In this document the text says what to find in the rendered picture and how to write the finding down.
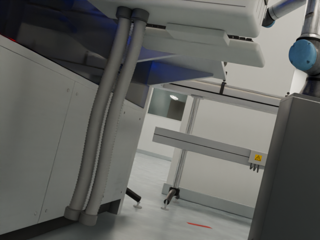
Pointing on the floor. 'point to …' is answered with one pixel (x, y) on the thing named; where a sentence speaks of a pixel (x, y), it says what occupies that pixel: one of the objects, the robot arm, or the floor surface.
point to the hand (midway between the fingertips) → (225, 65)
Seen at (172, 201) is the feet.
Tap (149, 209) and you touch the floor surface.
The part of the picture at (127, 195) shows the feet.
